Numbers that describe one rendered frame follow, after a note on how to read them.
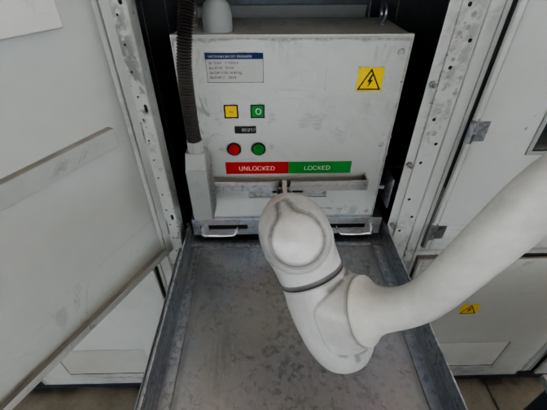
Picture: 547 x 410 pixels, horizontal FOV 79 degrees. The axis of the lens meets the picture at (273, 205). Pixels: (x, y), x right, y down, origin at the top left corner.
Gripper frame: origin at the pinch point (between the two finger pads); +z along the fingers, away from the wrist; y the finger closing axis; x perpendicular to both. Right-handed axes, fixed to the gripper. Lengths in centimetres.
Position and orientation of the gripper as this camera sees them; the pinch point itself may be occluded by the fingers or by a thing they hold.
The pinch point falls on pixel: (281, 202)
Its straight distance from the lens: 83.1
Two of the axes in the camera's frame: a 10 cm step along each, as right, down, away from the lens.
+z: -0.3, -1.4, 9.9
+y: 0.1, 9.9, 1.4
